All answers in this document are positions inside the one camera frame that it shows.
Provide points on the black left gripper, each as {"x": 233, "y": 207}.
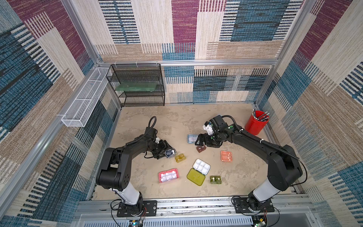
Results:
{"x": 165, "y": 146}

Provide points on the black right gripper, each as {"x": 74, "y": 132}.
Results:
{"x": 209, "y": 139}

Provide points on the round dark blue pillbox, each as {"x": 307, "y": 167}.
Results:
{"x": 169, "y": 153}

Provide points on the maroon two-compartment pillbox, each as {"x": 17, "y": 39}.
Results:
{"x": 200, "y": 148}

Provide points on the blue six-compartment pillbox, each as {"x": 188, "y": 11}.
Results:
{"x": 192, "y": 138}

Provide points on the yellow two-compartment pillbox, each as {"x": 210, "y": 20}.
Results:
{"x": 180, "y": 157}

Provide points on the orange pillbox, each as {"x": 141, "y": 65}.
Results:
{"x": 226, "y": 156}

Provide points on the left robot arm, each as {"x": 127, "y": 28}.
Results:
{"x": 114, "y": 171}

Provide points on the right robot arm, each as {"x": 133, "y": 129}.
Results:
{"x": 284, "y": 167}

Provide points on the pink pillbox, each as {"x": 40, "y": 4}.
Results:
{"x": 168, "y": 175}

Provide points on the white pillbox with green lid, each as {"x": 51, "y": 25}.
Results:
{"x": 198, "y": 173}

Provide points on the small green two-compartment pillbox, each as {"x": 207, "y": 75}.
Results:
{"x": 215, "y": 180}

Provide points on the red pen cup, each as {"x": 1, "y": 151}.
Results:
{"x": 257, "y": 121}

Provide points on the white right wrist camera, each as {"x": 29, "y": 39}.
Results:
{"x": 208, "y": 127}

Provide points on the black wire mesh shelf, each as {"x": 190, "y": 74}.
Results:
{"x": 142, "y": 73}

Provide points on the white wire mesh basket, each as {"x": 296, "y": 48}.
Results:
{"x": 84, "y": 104}

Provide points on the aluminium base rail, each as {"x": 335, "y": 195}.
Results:
{"x": 290, "y": 210}

